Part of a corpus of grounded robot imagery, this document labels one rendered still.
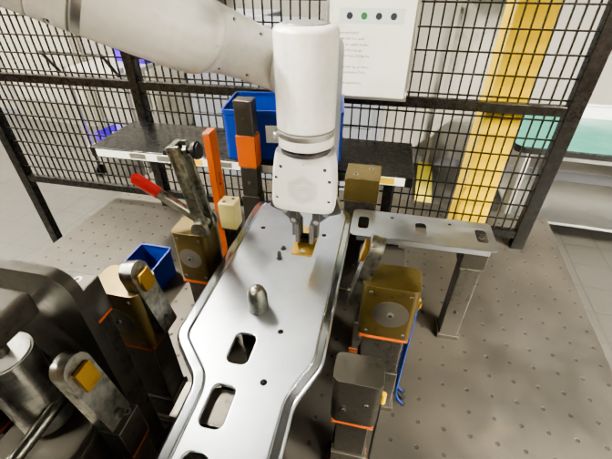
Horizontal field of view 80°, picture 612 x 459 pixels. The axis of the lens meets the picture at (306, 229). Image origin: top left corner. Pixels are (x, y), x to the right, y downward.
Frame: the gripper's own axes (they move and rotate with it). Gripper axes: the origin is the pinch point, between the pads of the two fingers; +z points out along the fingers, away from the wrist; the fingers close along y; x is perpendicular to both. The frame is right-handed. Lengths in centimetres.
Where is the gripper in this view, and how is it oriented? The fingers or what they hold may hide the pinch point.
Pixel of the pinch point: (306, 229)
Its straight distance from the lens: 63.6
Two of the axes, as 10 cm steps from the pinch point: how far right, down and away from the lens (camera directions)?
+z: 0.0, 8.1, 5.9
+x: 2.1, -5.7, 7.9
